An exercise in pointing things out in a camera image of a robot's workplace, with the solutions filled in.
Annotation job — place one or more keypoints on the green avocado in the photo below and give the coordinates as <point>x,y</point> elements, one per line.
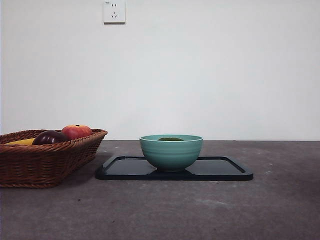
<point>170,139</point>

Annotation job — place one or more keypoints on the teal ribbed bowl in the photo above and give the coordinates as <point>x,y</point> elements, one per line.
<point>171,156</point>

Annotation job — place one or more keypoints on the dark red apple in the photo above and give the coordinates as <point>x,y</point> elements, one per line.
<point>50,137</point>

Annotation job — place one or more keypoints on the black rectangular tray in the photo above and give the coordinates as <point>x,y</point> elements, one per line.
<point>125,171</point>

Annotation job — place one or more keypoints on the brown wicker basket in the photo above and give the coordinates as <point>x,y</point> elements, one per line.
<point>37,165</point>

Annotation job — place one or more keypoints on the white wall socket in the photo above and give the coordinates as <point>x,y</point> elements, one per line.
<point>114,12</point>

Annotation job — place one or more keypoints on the red yellow apple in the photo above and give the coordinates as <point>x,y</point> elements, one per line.
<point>75,132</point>

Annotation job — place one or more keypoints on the yellow banana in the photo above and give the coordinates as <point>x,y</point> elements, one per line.
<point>21,142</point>

